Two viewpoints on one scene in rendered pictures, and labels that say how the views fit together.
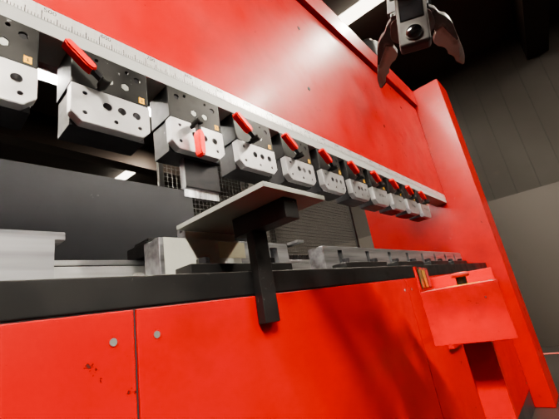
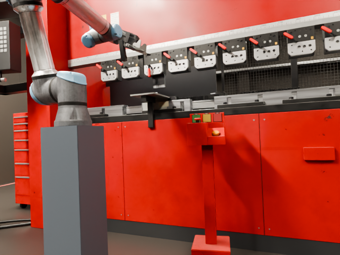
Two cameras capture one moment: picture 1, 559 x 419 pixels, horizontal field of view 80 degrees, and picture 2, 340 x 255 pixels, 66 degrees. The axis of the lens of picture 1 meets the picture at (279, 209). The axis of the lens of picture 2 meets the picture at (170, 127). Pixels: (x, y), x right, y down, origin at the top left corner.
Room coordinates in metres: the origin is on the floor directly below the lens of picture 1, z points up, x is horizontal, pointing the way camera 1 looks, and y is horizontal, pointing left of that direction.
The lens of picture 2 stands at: (0.25, -1.75, 0.73)
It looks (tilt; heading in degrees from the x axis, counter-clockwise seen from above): 1 degrees up; 73
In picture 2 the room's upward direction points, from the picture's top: 2 degrees counter-clockwise
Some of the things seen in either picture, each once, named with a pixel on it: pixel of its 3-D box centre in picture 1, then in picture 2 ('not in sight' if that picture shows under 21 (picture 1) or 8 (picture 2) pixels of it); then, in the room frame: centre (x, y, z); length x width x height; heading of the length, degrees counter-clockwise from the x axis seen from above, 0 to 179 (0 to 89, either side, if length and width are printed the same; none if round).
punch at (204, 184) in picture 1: (200, 180); (159, 81); (0.76, 0.18, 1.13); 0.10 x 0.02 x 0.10; 141
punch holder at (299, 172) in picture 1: (289, 165); (206, 56); (1.05, -0.06, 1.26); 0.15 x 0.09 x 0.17; 141
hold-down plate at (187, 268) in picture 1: (241, 272); (161, 111); (0.76, 0.11, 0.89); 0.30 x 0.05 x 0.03; 141
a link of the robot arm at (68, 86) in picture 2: not in sight; (71, 87); (0.18, -0.57, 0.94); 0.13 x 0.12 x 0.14; 136
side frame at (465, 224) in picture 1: (431, 236); not in sight; (2.63, -1.13, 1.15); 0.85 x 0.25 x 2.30; 51
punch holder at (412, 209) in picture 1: (403, 201); not in sight; (1.82, -0.70, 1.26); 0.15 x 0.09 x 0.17; 141
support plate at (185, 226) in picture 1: (249, 213); (151, 96); (0.67, 0.06, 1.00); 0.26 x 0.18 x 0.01; 51
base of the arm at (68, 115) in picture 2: not in sight; (73, 115); (0.18, -0.57, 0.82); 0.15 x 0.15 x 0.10
